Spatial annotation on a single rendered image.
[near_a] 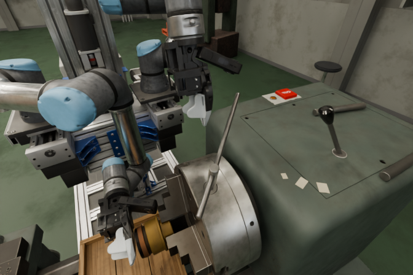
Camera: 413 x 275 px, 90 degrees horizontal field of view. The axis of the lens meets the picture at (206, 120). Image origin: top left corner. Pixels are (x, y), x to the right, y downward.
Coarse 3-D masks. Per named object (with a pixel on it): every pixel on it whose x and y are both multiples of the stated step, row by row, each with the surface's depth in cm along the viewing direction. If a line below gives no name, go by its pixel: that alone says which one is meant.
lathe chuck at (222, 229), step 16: (192, 160) 60; (208, 160) 57; (192, 176) 51; (192, 192) 48; (224, 192) 48; (192, 208) 52; (208, 208) 46; (224, 208) 46; (208, 224) 44; (224, 224) 45; (240, 224) 46; (208, 240) 44; (224, 240) 45; (240, 240) 46; (208, 256) 48; (224, 256) 45; (240, 256) 47
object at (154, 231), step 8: (144, 224) 54; (152, 224) 53; (160, 224) 54; (168, 224) 54; (136, 232) 52; (144, 232) 52; (152, 232) 52; (160, 232) 51; (168, 232) 53; (136, 240) 51; (144, 240) 51; (152, 240) 51; (160, 240) 51; (144, 248) 50; (152, 248) 51; (160, 248) 52; (144, 256) 51
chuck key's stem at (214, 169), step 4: (212, 164) 43; (216, 164) 44; (212, 168) 43; (216, 168) 43; (208, 172) 44; (212, 172) 42; (216, 172) 42; (208, 176) 44; (216, 176) 44; (216, 180) 46; (212, 188) 48
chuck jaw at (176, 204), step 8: (168, 176) 57; (176, 176) 55; (168, 184) 55; (176, 184) 55; (168, 192) 57; (176, 192) 55; (184, 192) 56; (168, 200) 54; (176, 200) 55; (184, 200) 56; (160, 208) 55; (168, 208) 54; (176, 208) 55; (184, 208) 56; (160, 216) 54; (168, 216) 54; (176, 216) 55
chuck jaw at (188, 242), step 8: (184, 232) 53; (192, 232) 53; (168, 240) 52; (176, 240) 52; (184, 240) 51; (192, 240) 51; (200, 240) 51; (168, 248) 50; (176, 248) 51; (184, 248) 50; (192, 248) 50; (200, 248) 50; (184, 256) 49; (192, 256) 48; (200, 256) 48; (192, 264) 47; (200, 264) 47; (208, 264) 47; (200, 272) 46; (208, 272) 48; (224, 272) 48
